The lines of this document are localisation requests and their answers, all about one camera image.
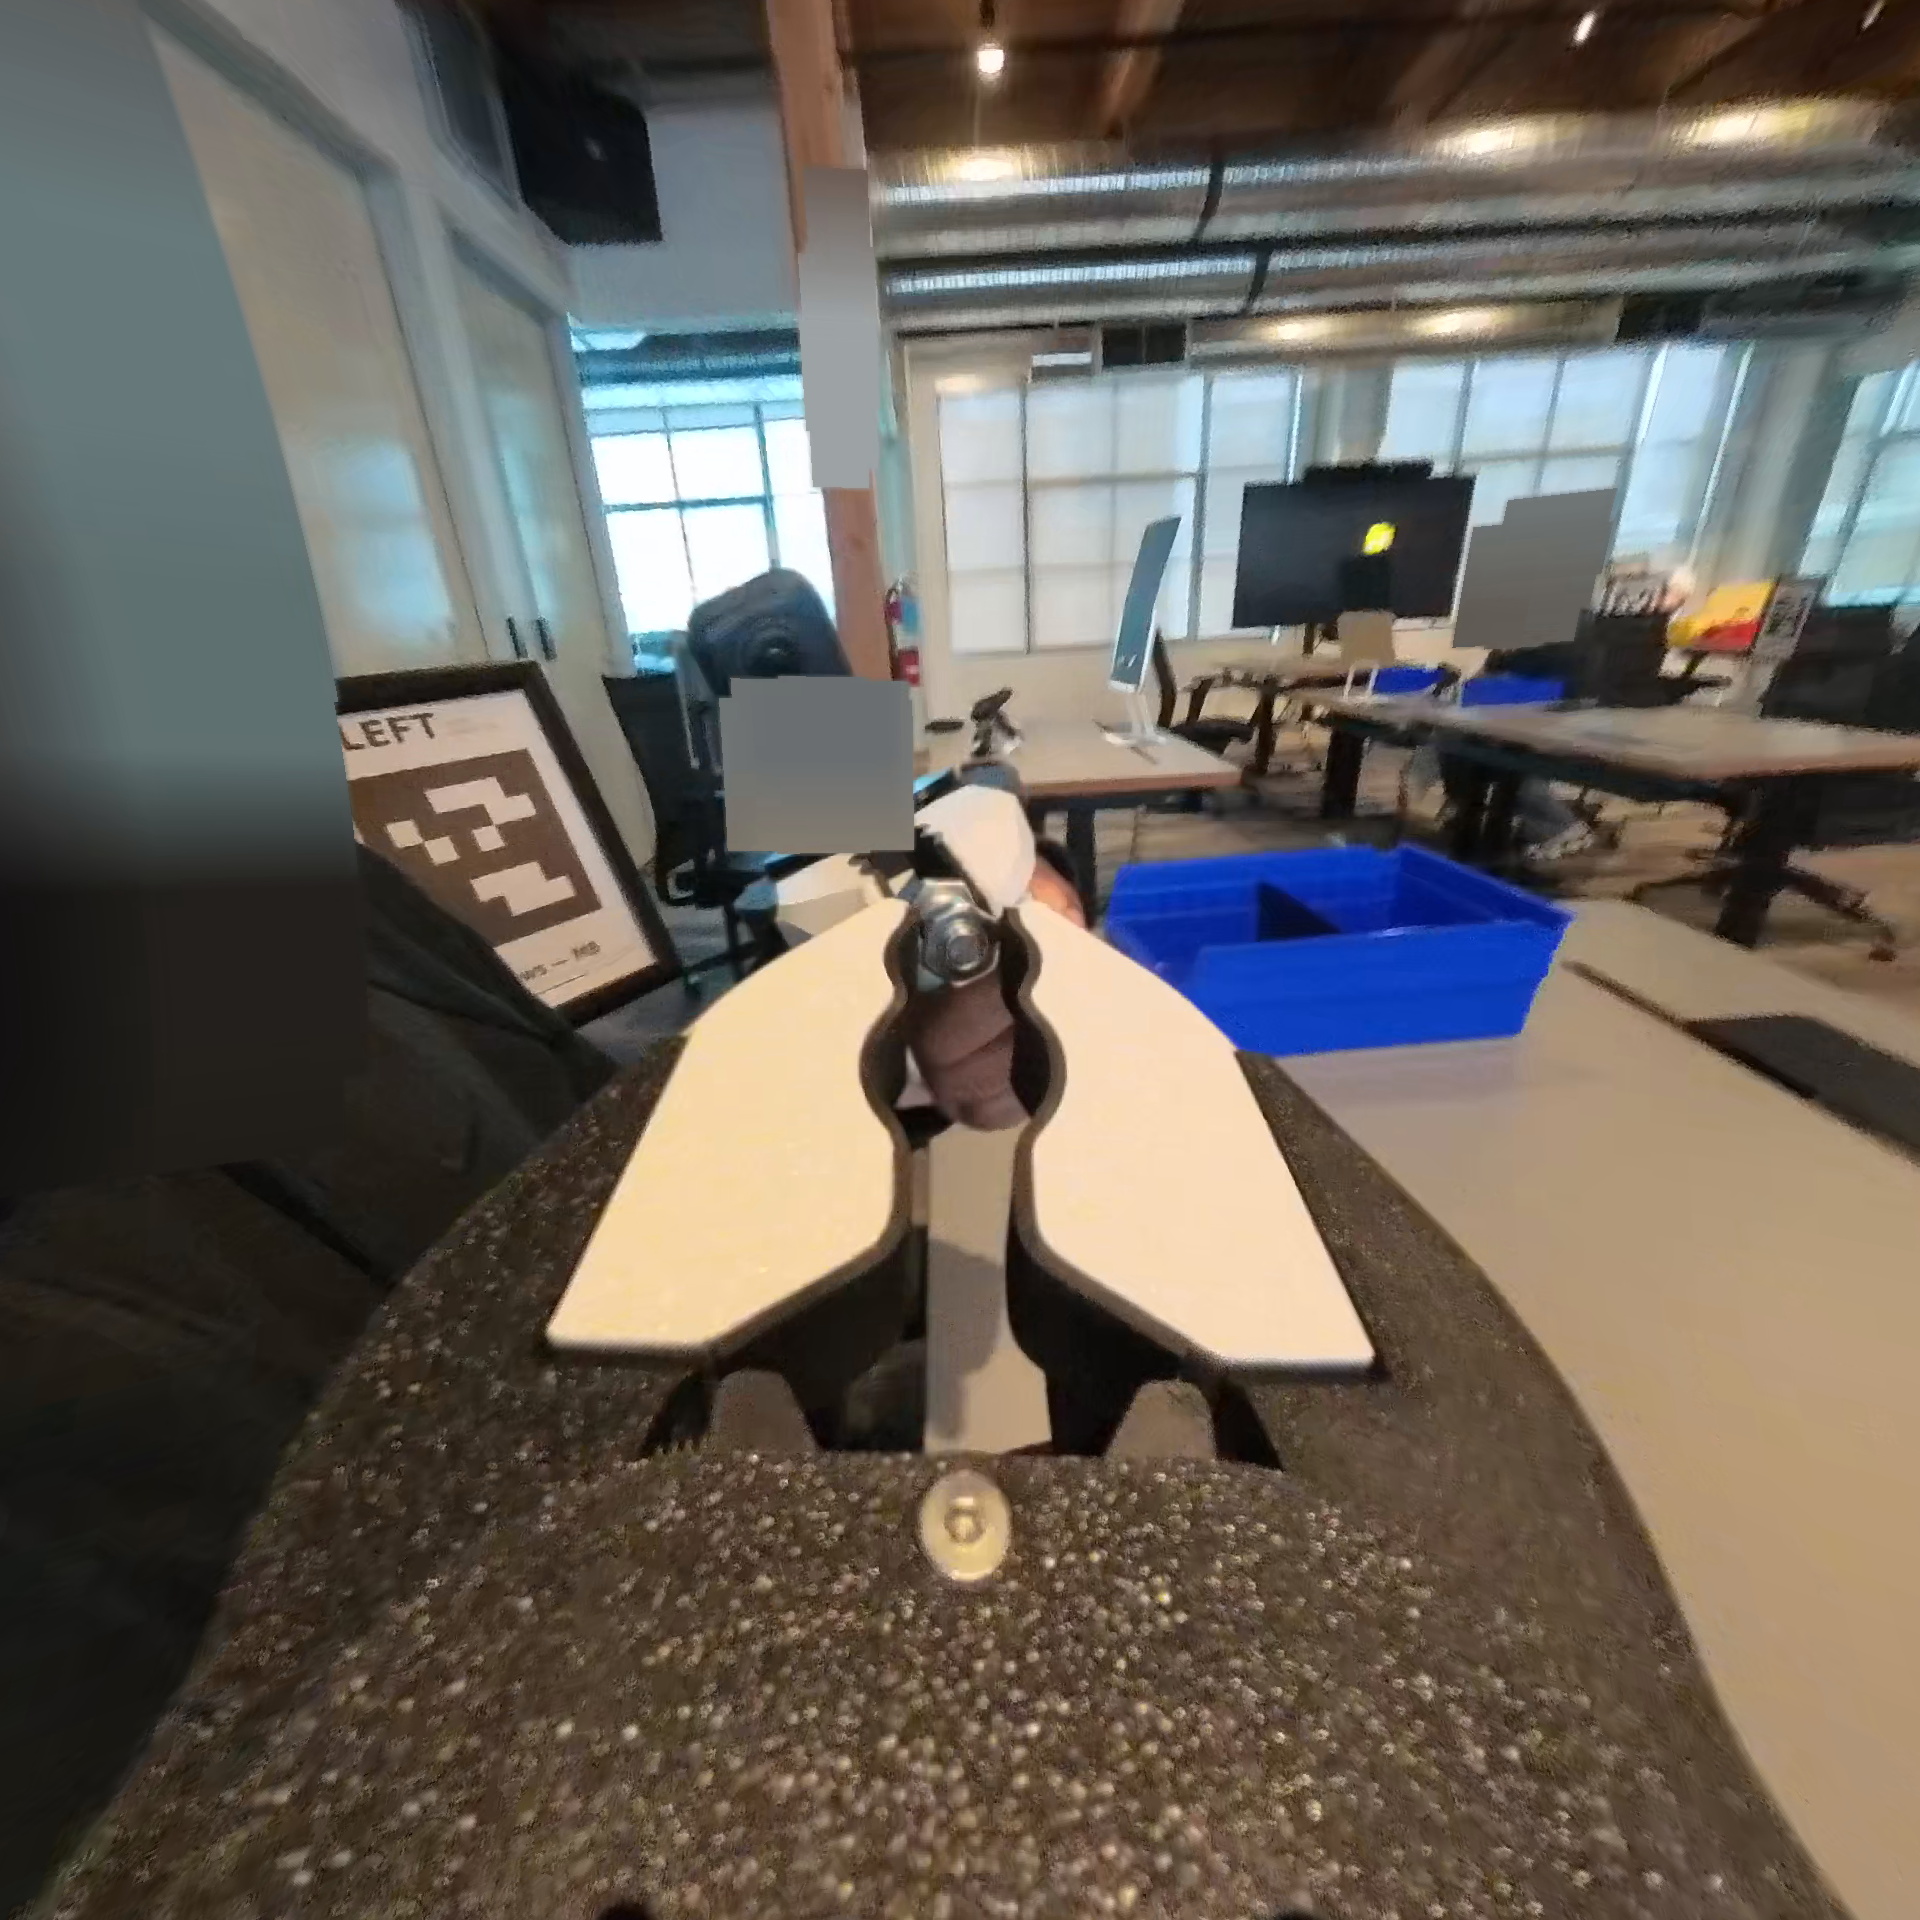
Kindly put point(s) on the black wall speaker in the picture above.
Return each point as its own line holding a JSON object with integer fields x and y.
{"x": 578, "y": 145}

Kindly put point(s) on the red fire extinguisher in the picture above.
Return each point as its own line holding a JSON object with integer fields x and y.
{"x": 904, "y": 631}

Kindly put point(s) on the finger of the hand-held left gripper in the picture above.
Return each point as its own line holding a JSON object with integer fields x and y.
{"x": 977, "y": 841}
{"x": 834, "y": 892}

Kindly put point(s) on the yellow storage bin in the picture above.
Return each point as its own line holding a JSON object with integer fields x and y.
{"x": 1727, "y": 615}

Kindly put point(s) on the large blue plastic bin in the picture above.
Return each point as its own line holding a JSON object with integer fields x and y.
{"x": 1351, "y": 947}

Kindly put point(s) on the long wooden desk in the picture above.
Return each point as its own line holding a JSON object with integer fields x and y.
{"x": 1621, "y": 736}

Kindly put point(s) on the small blue storage bin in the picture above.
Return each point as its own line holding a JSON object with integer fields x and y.
{"x": 1510, "y": 691}
{"x": 1405, "y": 683}

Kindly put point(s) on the framed black white poster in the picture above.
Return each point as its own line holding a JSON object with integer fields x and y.
{"x": 497, "y": 841}

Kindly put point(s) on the clear tilted panel stand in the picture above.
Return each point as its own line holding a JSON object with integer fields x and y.
{"x": 1148, "y": 615}

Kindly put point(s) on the large black monitor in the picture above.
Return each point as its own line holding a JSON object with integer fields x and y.
{"x": 1351, "y": 547}

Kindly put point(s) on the wooden support post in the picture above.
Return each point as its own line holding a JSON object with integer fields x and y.
{"x": 825, "y": 301}

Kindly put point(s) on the black mesh office chair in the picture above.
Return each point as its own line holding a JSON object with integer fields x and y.
{"x": 668, "y": 780}

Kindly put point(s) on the long silver ceiling duct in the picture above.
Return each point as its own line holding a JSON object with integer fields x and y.
{"x": 1351, "y": 228}

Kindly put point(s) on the metal bolt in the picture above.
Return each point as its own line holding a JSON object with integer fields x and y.
{"x": 949, "y": 915}

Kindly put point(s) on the person's black jacket torso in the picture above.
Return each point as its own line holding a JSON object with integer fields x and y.
{"x": 241, "y": 1260}

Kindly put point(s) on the person's left hand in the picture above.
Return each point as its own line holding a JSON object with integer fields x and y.
{"x": 977, "y": 1057}

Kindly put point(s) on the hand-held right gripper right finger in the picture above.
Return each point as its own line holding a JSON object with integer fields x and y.
{"x": 1188, "y": 1156}

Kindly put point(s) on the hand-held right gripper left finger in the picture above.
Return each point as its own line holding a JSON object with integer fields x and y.
{"x": 736, "y": 1156}

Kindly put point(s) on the beige chair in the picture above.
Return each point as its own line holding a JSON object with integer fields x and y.
{"x": 1370, "y": 640}

